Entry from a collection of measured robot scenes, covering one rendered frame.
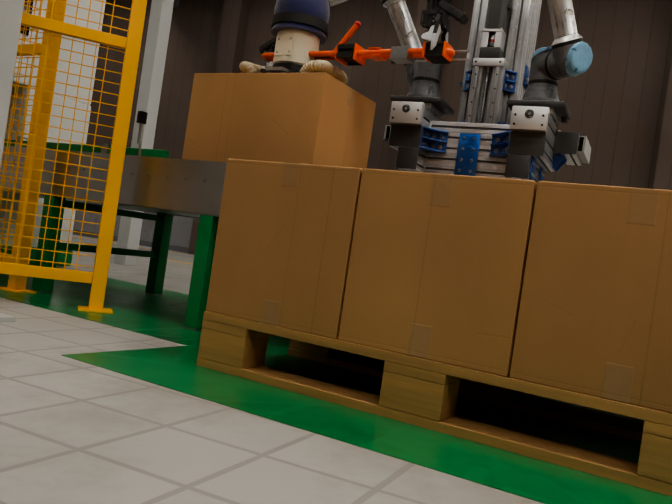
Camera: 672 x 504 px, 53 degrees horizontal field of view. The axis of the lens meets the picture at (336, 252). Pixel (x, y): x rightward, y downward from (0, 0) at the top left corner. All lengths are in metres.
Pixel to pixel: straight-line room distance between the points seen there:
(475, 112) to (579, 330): 1.77
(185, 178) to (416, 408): 1.34
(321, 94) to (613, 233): 1.30
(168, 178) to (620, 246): 1.67
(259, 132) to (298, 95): 0.20
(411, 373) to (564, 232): 0.43
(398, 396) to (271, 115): 1.30
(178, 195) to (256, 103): 0.44
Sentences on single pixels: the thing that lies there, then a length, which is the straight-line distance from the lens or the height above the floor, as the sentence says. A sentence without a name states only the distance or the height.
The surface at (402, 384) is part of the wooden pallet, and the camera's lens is 1.49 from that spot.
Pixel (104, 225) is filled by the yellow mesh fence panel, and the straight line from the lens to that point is 2.60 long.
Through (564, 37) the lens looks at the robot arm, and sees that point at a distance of 2.80.
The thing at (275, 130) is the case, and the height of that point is 0.74.
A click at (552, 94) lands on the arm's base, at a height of 1.08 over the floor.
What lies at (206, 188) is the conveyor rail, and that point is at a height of 0.50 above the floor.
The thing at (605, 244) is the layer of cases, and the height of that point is 0.43.
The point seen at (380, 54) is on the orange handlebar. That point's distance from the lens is 2.53.
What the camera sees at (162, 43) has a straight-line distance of 5.70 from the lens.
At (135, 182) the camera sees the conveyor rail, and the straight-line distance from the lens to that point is 2.66.
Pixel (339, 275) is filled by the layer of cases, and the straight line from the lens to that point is 1.56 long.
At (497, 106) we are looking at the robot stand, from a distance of 2.99.
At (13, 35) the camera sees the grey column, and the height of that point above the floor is 0.83.
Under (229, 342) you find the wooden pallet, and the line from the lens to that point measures 1.73.
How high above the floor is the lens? 0.35
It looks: level
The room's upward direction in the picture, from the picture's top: 8 degrees clockwise
